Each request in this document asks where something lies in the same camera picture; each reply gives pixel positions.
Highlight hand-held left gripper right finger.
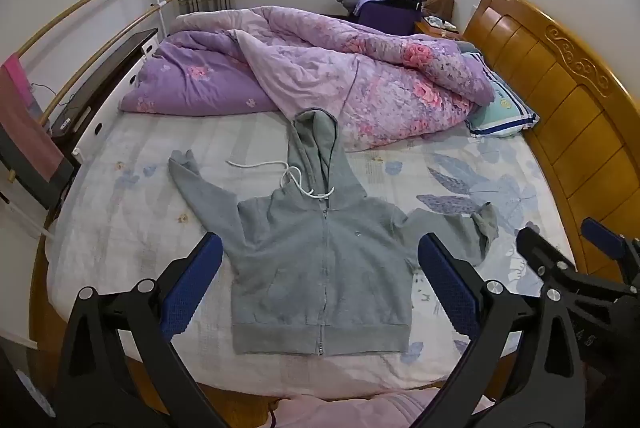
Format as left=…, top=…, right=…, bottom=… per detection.
left=414, top=232, right=586, bottom=428

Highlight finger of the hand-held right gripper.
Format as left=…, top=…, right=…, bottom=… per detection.
left=581, top=217, right=640, bottom=282
left=516, top=226, right=640, bottom=305

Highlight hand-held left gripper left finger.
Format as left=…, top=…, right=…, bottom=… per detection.
left=55, top=232, right=232, bottom=428

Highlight grey zip hoodie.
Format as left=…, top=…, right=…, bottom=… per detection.
left=167, top=107, right=501, bottom=357

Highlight white floral bed sheet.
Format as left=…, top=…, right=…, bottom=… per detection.
left=45, top=108, right=577, bottom=401

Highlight light blue striped pillow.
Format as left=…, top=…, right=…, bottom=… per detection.
left=464, top=50, right=541, bottom=139

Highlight person's pink pants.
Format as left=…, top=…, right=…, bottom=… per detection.
left=271, top=389, right=494, bottom=428

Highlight dark grey cloth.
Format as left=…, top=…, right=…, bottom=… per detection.
left=0, top=128, right=77, bottom=210

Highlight white plastic bag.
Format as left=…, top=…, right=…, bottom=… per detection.
left=17, top=368, right=57, bottom=424

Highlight pink towel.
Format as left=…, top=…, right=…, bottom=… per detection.
left=0, top=55, right=64, bottom=185

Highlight purple floral quilt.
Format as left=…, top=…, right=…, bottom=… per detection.
left=117, top=5, right=497, bottom=152

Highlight wooden nightstand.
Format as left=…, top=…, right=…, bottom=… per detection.
left=413, top=15, right=469, bottom=42

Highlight purple storage box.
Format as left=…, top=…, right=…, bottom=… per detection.
left=357, top=3, right=422, bottom=32

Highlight wooden rail clothes rack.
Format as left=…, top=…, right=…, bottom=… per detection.
left=0, top=0, right=177, bottom=240

